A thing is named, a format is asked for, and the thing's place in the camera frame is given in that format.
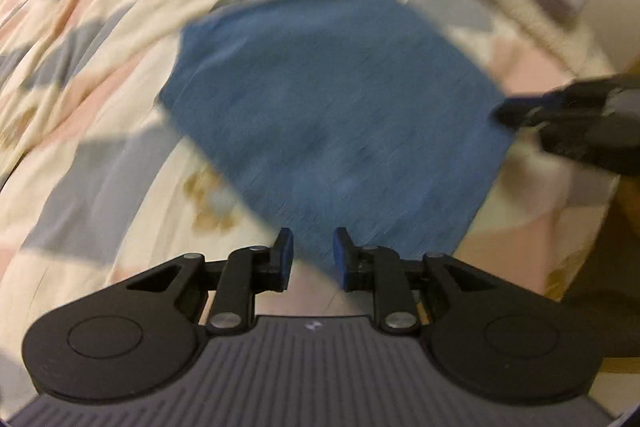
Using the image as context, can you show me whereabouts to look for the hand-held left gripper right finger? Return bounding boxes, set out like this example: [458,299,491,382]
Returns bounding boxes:
[333,227,483,336]

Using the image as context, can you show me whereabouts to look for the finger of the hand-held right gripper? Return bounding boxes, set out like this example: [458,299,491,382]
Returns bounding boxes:
[494,88,568,130]

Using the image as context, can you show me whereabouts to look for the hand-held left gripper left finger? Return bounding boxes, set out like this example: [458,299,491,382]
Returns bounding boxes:
[126,227,295,336]

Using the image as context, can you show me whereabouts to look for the blue denim jeans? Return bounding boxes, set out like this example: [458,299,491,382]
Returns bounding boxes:
[158,0,520,274]

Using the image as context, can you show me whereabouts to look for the patterned cream bed sheet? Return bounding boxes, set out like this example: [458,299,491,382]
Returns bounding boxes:
[0,0,626,368]

